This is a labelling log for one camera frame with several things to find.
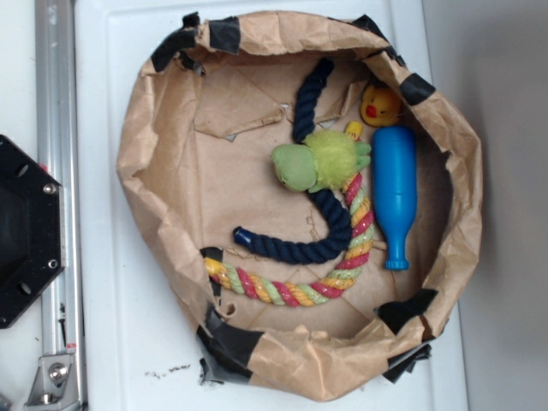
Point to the blue plastic bottle toy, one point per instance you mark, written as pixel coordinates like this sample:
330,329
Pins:
395,198

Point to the metal corner bracket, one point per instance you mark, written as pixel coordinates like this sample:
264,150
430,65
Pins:
55,384

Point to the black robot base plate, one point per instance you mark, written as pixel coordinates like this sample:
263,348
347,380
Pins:
31,236

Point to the brown paper bin with tape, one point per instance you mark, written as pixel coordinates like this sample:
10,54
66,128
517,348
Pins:
206,110

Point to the green plush animal toy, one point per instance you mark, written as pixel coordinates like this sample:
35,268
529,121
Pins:
323,160

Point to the yellow rubber duck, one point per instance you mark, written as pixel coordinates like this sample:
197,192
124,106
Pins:
380,107

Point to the aluminium extrusion rail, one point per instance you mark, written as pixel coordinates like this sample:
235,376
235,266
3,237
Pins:
61,303

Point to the multicolour braided rope toy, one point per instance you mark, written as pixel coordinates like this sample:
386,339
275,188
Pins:
353,197

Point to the navy blue rope toy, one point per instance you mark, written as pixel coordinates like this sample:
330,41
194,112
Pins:
337,217

